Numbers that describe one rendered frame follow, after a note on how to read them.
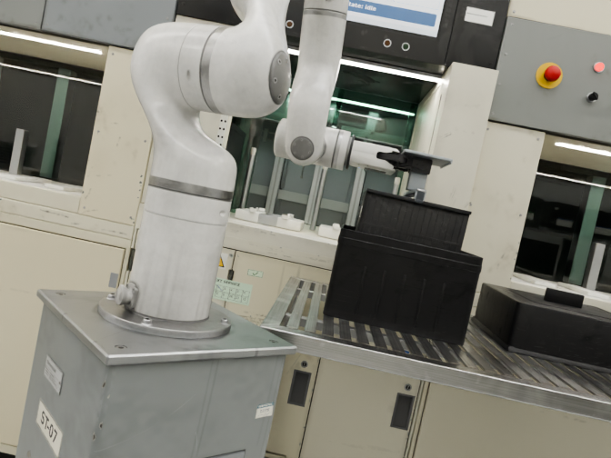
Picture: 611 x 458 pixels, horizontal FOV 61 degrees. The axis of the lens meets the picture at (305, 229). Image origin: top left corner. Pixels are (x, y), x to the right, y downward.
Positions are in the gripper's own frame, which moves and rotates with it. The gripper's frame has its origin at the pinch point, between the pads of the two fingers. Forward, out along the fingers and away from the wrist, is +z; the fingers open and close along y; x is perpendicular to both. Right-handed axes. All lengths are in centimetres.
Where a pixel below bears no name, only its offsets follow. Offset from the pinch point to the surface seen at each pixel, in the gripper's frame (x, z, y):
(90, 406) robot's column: -41, -37, 56
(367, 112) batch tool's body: 25, -14, -80
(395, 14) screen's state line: 42, -12, -30
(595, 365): -32, 41, 8
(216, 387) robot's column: -39, -25, 47
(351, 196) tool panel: -5, -13, -114
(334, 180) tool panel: 0, -22, -120
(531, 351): -31.9, 28.1, 8.3
